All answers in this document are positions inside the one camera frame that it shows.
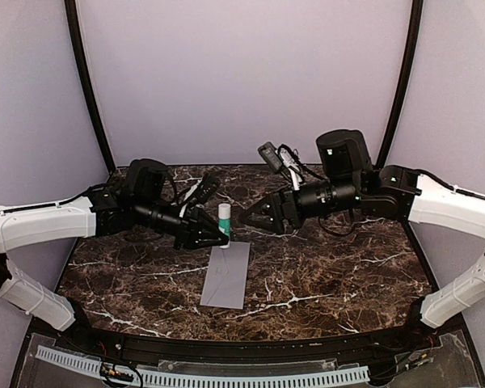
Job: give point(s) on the white green glue stick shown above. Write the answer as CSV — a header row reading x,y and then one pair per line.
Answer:
x,y
224,216

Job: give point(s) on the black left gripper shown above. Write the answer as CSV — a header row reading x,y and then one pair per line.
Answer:
x,y
191,230

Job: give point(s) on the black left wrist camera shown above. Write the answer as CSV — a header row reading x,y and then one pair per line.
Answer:
x,y
200,193

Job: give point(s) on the black front frame rail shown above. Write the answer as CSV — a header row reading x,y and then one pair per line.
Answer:
x,y
373,348

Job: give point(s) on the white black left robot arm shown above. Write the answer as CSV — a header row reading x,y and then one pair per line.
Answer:
x,y
101,210

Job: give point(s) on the black right corner post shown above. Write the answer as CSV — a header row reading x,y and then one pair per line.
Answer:
x,y
413,31

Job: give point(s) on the grey paper envelope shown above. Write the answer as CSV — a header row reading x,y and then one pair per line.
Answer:
x,y
226,276

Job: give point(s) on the white slotted cable duct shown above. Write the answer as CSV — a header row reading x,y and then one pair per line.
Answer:
x,y
200,376

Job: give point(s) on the black corner post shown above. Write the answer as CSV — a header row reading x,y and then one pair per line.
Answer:
x,y
413,31
71,12

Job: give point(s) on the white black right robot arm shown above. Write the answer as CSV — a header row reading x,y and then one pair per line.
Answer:
x,y
350,181

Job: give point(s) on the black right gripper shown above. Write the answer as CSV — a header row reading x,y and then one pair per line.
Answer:
x,y
289,211

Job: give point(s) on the black left corner post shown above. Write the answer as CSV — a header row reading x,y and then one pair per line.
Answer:
x,y
71,12

